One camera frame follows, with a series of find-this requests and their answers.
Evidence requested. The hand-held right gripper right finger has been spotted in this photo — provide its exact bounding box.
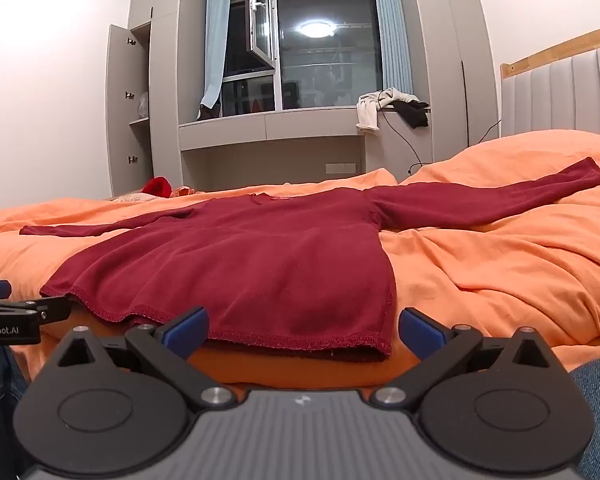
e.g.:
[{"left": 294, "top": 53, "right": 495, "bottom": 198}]
[{"left": 370, "top": 307, "right": 556, "bottom": 410}]

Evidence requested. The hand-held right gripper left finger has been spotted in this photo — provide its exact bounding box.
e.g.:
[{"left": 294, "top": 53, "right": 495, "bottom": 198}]
[{"left": 55, "top": 306, "right": 236, "bottom": 411}]

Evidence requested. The dark red sweater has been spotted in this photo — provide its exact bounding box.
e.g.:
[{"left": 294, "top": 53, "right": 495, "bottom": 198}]
[{"left": 19, "top": 156, "right": 600, "bottom": 364}]

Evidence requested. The orange duvet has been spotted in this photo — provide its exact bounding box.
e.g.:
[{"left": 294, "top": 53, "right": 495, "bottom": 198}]
[{"left": 0, "top": 129, "right": 600, "bottom": 392}]

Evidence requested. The floral bed sheet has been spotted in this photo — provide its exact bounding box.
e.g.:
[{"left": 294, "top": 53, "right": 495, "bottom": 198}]
[{"left": 109, "top": 192, "right": 157, "bottom": 204}]

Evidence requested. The bright red cloth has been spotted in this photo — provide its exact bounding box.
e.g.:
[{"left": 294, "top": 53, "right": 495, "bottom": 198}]
[{"left": 141, "top": 176, "right": 174, "bottom": 199}]

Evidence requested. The grey wardrobe door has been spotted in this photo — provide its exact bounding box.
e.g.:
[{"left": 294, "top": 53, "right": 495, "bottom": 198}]
[{"left": 106, "top": 24, "right": 137, "bottom": 197}]

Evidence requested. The black garment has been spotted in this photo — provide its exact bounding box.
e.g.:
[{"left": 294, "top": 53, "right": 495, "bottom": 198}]
[{"left": 392, "top": 100, "right": 431, "bottom": 130}]

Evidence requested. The white garment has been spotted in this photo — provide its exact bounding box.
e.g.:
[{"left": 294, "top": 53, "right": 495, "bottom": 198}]
[{"left": 356, "top": 87, "right": 421, "bottom": 135}]

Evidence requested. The grey padded wooden headboard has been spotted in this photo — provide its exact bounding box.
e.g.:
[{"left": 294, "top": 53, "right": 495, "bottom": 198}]
[{"left": 500, "top": 24, "right": 600, "bottom": 139}]

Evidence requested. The grey built-in wardrobe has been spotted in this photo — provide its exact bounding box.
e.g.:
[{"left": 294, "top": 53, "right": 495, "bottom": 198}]
[{"left": 105, "top": 0, "right": 502, "bottom": 199}]

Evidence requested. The window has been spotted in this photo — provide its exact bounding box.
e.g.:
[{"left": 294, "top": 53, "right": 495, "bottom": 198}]
[{"left": 220, "top": 0, "right": 384, "bottom": 119}]

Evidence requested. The light blue curtain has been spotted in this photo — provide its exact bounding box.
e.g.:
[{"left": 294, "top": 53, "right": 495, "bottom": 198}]
[
  {"left": 200, "top": 0, "right": 232, "bottom": 109},
  {"left": 370, "top": 0, "right": 414, "bottom": 97}
]

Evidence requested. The thin cable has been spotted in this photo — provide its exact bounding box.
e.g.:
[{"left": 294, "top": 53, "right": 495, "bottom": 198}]
[{"left": 379, "top": 110, "right": 503, "bottom": 177}]

